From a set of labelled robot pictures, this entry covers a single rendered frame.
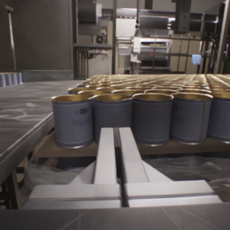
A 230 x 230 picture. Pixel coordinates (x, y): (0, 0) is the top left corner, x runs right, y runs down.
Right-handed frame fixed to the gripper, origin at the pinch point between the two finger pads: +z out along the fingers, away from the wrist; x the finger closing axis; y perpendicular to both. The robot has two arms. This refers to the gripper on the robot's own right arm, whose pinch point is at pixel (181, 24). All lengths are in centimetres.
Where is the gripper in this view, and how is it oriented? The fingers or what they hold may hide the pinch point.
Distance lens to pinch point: 47.3
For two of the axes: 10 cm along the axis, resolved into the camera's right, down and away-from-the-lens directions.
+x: 0.5, 2.7, -9.6
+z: 0.1, 9.6, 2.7
